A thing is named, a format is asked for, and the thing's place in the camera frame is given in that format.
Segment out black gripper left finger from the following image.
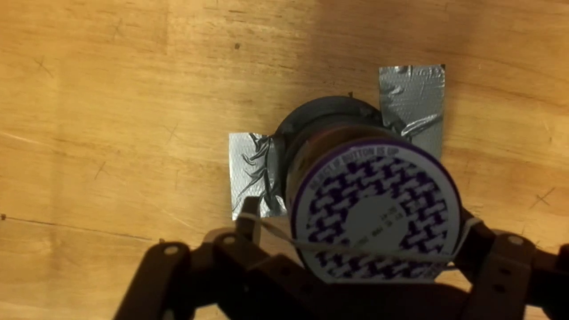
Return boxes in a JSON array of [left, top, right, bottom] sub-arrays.
[[114, 195, 299, 320]]

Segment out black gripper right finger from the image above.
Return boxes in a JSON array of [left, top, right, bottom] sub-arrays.
[[452, 215, 569, 320]]

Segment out grey duct tape piece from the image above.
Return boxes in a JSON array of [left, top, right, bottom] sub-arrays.
[[228, 129, 290, 222], [377, 62, 448, 159]]

